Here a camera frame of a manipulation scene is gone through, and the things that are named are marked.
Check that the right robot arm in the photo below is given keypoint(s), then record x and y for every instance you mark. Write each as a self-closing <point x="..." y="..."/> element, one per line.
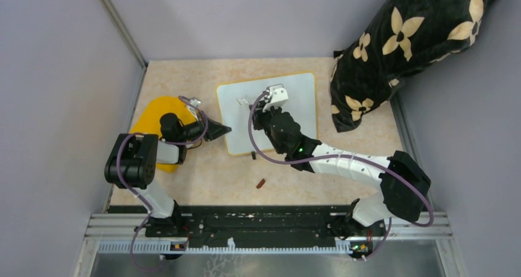
<point x="400" y="183"/>

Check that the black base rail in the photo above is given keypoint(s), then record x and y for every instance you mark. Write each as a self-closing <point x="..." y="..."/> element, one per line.
<point x="254" y="230"/>

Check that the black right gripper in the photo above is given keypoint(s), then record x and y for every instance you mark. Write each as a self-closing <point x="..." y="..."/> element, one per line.
<point x="259" y="115"/>

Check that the black floral pillow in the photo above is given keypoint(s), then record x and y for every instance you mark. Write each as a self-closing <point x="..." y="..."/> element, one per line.
<point x="403" y="39"/>

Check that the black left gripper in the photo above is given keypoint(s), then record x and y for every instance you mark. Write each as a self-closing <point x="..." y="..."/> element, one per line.
<point x="215" y="129"/>

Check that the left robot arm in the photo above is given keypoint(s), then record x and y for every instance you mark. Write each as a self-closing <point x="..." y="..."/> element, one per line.
<point x="132" y="164"/>

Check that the brown marker cap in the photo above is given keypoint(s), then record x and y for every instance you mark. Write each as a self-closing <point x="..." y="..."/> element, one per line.
<point x="260" y="184"/>

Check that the yellow cloth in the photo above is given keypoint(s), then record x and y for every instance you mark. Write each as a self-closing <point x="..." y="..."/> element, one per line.
<point x="149" y="121"/>

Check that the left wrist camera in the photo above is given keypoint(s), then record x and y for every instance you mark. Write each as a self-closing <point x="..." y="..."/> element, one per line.
<point x="194" y="103"/>

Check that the aluminium corner post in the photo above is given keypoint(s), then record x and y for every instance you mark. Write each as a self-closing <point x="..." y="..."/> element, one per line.
<point x="123" y="31"/>

